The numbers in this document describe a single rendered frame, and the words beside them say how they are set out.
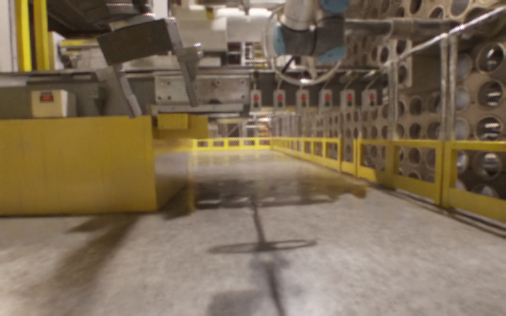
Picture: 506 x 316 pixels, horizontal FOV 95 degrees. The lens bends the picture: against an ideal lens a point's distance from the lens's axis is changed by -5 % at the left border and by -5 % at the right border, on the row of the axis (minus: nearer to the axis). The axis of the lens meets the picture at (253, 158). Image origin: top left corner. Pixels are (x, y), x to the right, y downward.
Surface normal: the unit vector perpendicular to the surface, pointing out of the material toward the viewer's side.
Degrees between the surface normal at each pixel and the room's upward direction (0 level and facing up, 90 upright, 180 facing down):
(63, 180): 90
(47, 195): 90
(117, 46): 114
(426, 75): 90
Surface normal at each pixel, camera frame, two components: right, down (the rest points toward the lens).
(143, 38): -0.11, 0.48
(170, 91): 0.07, 0.08
